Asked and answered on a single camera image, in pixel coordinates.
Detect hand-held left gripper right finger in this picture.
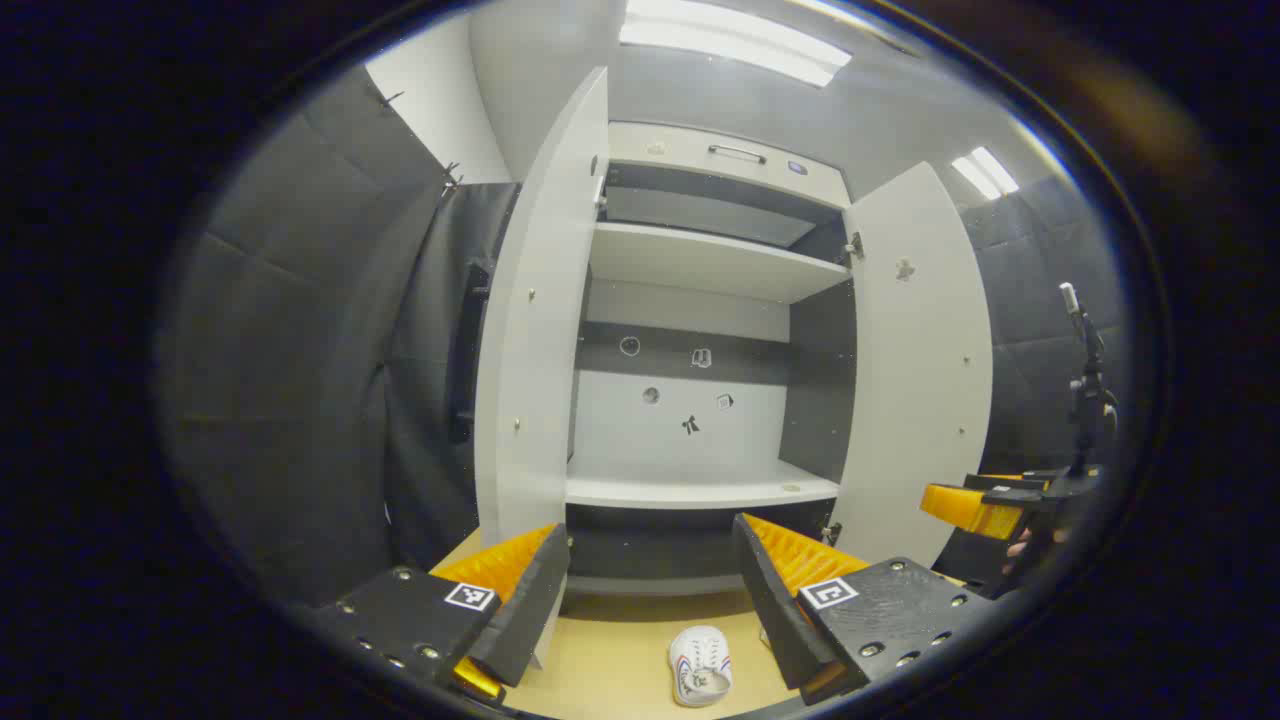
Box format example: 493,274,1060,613
733,513,991,706

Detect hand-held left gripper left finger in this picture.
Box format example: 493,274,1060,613
310,522,571,701

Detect white striped shoe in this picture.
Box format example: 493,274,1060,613
668,625,734,708

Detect white shoe cabinet door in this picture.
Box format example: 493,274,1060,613
475,67,611,669
828,162,994,569

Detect white grey shoe cabinet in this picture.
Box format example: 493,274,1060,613
565,120,861,601

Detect black tripod stand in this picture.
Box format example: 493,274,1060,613
1058,282,1121,479

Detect black quilted curtain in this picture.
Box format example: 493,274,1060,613
935,175,1131,591
160,65,451,606

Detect black backdrop cloth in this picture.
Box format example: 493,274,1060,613
385,183,521,571

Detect ceiling light panel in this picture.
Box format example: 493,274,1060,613
618,0,853,89
950,146,1021,201

